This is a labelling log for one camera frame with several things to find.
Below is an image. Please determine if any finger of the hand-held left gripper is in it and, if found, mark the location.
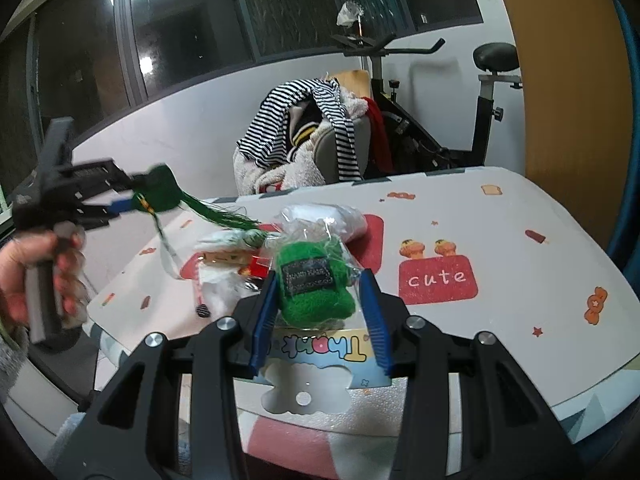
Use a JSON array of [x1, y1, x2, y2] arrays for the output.
[[60, 156, 151, 193], [75, 195, 138, 232]]

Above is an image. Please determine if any black exercise bike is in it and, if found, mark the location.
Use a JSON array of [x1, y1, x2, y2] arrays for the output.
[[330, 2, 523, 181]]

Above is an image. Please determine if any dark jacket with yellow stripes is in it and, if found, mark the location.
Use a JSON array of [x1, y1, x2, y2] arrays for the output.
[[285, 100, 326, 148]]

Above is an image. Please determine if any wooden door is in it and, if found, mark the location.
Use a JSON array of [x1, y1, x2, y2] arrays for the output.
[[487, 0, 640, 256]]

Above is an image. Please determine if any white plastic bag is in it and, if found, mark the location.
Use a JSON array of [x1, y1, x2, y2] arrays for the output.
[[272, 201, 368, 241]]

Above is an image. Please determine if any patterned folding table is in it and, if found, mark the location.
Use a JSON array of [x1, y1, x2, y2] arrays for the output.
[[87, 165, 640, 426], [87, 310, 640, 443]]

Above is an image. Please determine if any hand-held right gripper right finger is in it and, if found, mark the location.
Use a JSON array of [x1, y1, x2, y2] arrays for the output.
[[357, 267, 593, 480]]

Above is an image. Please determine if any blue curtain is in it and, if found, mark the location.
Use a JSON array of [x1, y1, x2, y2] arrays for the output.
[[605, 0, 640, 281]]

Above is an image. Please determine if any clear plastic wrapper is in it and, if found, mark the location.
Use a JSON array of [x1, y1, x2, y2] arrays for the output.
[[192, 255, 266, 318]]

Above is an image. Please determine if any bagged green knit item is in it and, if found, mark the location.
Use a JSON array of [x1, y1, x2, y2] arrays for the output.
[[257, 220, 396, 416]]

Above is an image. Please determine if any striped cloth on plush pile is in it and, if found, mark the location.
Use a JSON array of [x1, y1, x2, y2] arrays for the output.
[[232, 85, 373, 198]]

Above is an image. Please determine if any red cloth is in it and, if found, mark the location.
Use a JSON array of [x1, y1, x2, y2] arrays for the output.
[[367, 96, 396, 176]]

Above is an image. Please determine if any grey fluffy clothing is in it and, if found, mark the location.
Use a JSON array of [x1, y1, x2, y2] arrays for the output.
[[45, 410, 101, 478]]

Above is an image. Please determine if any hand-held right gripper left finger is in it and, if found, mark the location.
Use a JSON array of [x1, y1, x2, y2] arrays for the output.
[[47, 270, 281, 480]]

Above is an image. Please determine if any beige chair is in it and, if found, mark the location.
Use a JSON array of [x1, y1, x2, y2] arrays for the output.
[[235, 70, 396, 196]]

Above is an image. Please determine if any striped shirt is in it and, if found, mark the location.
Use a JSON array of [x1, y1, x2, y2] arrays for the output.
[[236, 79, 363, 183]]

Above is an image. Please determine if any red packet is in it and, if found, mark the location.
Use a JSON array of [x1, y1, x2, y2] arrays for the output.
[[240, 255, 273, 281]]

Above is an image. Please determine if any dark window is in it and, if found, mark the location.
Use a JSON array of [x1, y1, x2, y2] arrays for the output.
[[0, 0, 486, 196]]

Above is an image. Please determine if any person's left hand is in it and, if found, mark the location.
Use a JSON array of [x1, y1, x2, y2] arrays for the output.
[[0, 232, 93, 331]]

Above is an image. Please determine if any white crumpled wrapper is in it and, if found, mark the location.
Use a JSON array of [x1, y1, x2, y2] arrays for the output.
[[192, 230, 266, 261]]

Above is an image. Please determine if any green tassel ornament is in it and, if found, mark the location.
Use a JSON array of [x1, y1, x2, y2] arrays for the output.
[[131, 162, 262, 261]]

